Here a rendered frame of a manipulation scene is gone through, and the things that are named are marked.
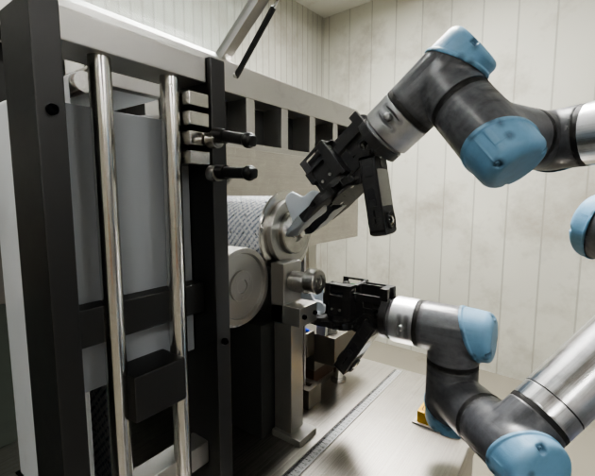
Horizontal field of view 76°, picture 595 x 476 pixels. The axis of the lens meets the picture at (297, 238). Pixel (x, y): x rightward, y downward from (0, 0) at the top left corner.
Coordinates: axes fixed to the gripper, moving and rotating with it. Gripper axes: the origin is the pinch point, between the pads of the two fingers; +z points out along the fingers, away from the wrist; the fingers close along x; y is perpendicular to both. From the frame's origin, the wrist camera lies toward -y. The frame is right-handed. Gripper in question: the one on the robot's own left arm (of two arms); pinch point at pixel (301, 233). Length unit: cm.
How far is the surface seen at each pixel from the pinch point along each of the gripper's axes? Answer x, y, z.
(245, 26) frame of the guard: -20, 56, -6
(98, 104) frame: 36.5, 4.8, -14.4
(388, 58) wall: -257, 153, -2
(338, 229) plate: -76, 19, 33
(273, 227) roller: 3.2, 3.1, 2.0
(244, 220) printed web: 4.0, 7.6, 6.0
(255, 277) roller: 6.5, -2.3, 8.0
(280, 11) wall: -201, 224, 29
